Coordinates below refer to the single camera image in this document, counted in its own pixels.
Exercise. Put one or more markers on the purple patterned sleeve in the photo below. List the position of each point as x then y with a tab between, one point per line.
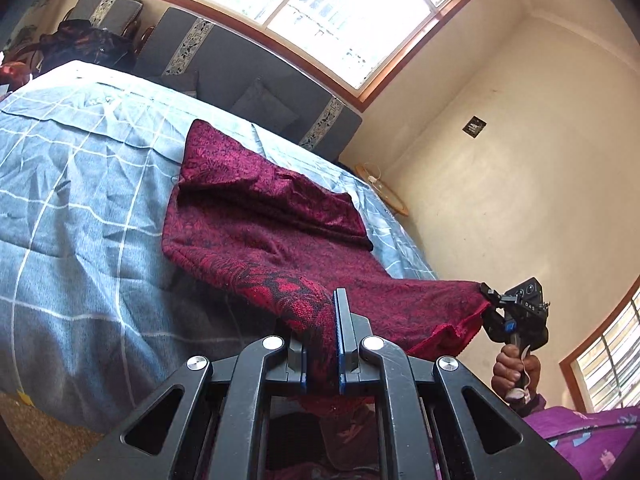
590	442

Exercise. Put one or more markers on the round wooden side table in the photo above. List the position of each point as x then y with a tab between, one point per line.
372	175

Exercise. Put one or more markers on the blue checked bed cover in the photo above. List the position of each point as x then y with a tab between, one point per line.
93	316

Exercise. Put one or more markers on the dark clothes pile on chair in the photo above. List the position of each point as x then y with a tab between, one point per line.
78	40

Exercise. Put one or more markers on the dark wall switch plate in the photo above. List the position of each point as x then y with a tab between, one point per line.
474	127

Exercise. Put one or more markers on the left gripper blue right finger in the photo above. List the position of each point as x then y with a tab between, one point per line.
354	375

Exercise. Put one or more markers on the wooden framed window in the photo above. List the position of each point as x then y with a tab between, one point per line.
353	47
602	373

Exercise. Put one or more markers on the pink and orange clothes pile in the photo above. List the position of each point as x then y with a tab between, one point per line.
13	75

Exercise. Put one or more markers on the person's right hand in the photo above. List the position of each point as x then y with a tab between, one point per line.
510	367

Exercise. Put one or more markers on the grey cushioned wooden chair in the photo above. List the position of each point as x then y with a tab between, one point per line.
121	17

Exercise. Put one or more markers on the dark red patterned sweater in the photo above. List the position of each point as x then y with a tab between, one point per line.
285	244

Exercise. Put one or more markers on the dark grey pillow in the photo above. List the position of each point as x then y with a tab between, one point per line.
257	104

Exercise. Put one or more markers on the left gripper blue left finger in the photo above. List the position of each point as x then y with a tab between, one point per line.
296	364

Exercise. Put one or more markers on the dark grey bed headboard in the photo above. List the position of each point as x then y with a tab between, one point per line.
200	58

